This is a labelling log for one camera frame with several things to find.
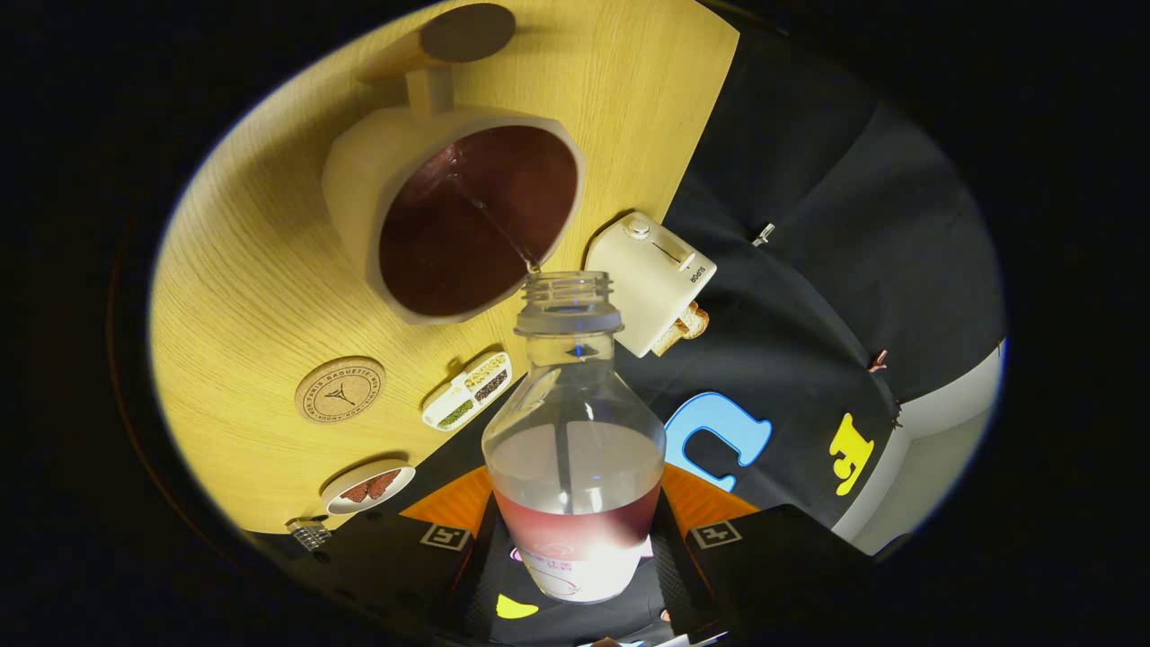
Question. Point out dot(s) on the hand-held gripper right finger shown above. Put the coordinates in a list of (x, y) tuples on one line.
[(678, 575)]

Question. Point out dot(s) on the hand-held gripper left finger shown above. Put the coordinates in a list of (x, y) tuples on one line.
[(472, 584)]

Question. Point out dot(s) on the clear juice bottle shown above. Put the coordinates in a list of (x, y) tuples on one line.
[(575, 512)]

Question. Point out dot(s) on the round cork coaster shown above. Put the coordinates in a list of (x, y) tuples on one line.
[(340, 391)]

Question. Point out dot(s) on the beige cup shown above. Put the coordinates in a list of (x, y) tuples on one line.
[(449, 234)]

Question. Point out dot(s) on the red meat slice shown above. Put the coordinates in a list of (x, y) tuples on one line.
[(384, 483), (355, 491)]

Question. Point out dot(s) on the white round plate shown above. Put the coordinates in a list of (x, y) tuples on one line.
[(337, 499)]

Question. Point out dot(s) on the white divided dish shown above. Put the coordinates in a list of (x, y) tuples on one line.
[(467, 393)]

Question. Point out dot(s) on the toast slice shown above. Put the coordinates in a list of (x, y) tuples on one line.
[(669, 340), (694, 319)]

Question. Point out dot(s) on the pink clip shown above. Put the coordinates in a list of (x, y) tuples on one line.
[(878, 361)]

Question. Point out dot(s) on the white toaster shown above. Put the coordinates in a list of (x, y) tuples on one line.
[(647, 270)]

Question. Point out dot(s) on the silver clip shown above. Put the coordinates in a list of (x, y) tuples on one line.
[(764, 235)]

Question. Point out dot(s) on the wooden table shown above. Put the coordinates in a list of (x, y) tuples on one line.
[(260, 270)]

